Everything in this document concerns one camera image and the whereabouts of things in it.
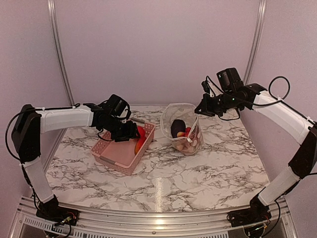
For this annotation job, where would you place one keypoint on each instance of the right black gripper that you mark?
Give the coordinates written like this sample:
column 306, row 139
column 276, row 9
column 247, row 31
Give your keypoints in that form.
column 208, row 107

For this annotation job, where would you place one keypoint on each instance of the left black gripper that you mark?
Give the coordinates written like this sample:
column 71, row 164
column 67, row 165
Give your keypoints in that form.
column 130, row 132

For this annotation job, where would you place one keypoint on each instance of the red toy ball fruit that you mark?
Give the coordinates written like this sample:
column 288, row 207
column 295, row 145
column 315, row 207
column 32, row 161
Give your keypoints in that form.
column 141, row 132

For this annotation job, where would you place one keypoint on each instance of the red cherry bunch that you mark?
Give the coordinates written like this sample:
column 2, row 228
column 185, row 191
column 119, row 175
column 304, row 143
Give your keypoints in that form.
column 189, row 141

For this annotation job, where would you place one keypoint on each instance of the pink perforated plastic basket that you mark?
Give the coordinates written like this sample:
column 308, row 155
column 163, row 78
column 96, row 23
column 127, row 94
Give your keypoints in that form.
column 121, row 156

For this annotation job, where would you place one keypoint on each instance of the purple toy eggplant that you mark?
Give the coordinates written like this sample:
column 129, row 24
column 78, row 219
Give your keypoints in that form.
column 177, row 126

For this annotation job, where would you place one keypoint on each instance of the clear zip top bag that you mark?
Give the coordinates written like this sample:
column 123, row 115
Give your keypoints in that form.
column 183, row 111

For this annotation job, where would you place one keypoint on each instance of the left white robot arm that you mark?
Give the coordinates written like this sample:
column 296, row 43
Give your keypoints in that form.
column 111, row 115

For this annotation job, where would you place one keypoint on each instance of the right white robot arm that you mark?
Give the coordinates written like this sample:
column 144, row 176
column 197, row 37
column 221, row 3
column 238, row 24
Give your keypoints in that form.
column 232, row 94

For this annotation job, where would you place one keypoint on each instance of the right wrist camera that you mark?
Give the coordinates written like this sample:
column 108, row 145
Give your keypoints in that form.
column 207, row 89

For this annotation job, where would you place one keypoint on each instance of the aluminium front frame rail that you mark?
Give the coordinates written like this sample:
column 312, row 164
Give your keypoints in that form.
column 103, row 223

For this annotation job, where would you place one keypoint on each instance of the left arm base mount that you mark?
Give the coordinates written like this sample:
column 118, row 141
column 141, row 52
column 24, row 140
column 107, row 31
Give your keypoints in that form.
column 59, row 215

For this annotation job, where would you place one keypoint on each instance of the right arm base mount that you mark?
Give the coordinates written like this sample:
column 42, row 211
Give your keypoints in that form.
column 247, row 216

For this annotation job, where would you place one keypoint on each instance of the right aluminium corner post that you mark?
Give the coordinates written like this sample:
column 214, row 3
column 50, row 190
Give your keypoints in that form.
column 256, row 41

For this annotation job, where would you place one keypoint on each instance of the aluminium corner post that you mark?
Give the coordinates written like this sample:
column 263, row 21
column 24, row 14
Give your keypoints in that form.
column 58, row 50
column 256, row 41

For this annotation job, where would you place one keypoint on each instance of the left aluminium corner post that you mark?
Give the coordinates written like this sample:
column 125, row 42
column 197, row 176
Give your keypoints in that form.
column 58, row 50

